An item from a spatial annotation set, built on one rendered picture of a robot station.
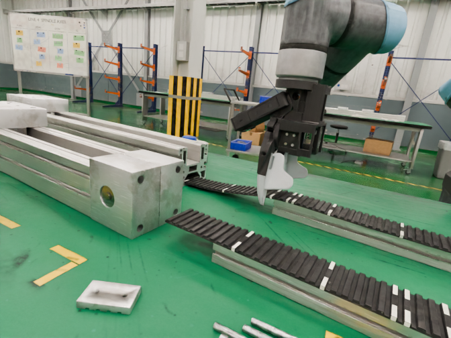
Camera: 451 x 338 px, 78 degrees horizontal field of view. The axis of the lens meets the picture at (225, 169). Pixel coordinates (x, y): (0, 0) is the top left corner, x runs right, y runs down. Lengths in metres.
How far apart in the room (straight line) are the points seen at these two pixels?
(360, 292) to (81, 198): 0.39
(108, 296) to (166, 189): 0.17
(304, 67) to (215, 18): 9.05
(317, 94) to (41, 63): 6.22
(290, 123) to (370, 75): 7.58
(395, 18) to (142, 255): 0.50
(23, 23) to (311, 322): 6.66
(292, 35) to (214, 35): 8.93
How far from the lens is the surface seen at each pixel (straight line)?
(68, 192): 0.50
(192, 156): 0.63
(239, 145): 3.54
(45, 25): 6.47
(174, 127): 3.83
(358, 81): 8.01
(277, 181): 0.46
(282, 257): 0.33
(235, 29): 9.10
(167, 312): 0.30
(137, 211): 0.39
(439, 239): 0.51
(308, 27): 0.46
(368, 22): 0.51
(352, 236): 0.49
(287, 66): 0.46
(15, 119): 0.73
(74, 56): 6.12
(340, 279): 0.32
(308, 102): 0.46
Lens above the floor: 0.98
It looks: 16 degrees down
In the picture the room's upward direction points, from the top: 6 degrees clockwise
